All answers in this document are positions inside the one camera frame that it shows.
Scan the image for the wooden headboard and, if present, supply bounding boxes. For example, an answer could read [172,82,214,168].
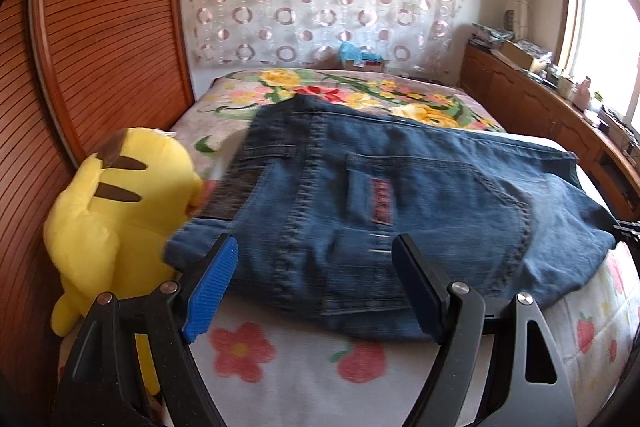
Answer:
[0,0,196,408]

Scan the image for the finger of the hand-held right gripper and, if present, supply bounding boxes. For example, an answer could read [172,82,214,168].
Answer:
[612,219,640,250]

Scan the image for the open cardboard box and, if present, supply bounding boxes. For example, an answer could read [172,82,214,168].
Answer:
[500,39,548,72]

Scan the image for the pink bottle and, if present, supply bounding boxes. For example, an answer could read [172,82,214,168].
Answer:
[572,77,593,110]

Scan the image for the wooden side cabinet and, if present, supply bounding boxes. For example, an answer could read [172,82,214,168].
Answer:
[460,44,640,223]

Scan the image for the floral printed blanket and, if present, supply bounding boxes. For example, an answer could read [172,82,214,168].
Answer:
[57,68,636,427]

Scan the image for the window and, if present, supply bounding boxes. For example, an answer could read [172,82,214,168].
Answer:
[555,0,640,128]

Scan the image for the blue denim pants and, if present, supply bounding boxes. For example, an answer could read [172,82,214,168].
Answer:
[165,97,621,355]

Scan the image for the yellow plush toy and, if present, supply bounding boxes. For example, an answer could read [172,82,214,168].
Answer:
[42,127,206,395]

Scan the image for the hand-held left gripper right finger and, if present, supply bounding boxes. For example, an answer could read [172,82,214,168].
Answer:
[391,233,571,427]

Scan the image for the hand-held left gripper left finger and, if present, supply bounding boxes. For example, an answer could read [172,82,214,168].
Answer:
[52,232,241,427]

